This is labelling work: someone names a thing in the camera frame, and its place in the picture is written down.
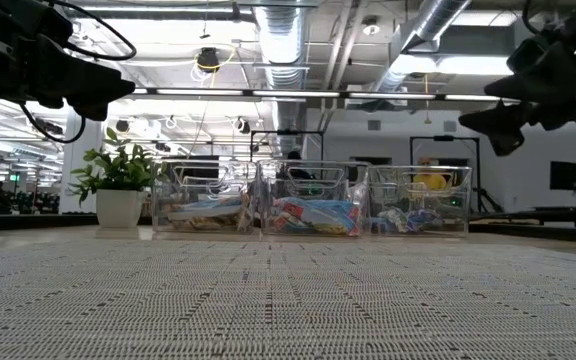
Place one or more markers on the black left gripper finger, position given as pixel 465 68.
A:
pixel 98 85
pixel 90 111

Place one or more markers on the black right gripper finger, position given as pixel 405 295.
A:
pixel 505 125
pixel 543 80

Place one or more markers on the black spotlight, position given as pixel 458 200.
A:
pixel 122 125
pixel 243 125

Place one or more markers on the black monitor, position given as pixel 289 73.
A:
pixel 565 175

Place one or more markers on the person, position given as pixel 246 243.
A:
pixel 430 181
pixel 295 160

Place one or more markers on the green exit sign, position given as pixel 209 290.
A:
pixel 15 177

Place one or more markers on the green potted plant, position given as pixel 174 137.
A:
pixel 118 207

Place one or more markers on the black background table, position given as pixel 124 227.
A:
pixel 568 210

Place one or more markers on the clear plastic bin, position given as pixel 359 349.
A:
pixel 418 197
pixel 313 185
pixel 203 185

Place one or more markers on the round ceiling detector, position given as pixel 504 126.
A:
pixel 371 27

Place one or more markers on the long ceiling light strip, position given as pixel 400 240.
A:
pixel 293 93

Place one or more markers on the grey woven placemat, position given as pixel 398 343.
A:
pixel 218 300

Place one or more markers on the wall air vent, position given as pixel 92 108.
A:
pixel 449 125
pixel 374 125

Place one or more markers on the black metal gantry frame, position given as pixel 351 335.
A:
pixel 288 132
pixel 443 137

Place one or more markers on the silver corrugated air duct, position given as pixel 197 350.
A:
pixel 285 75

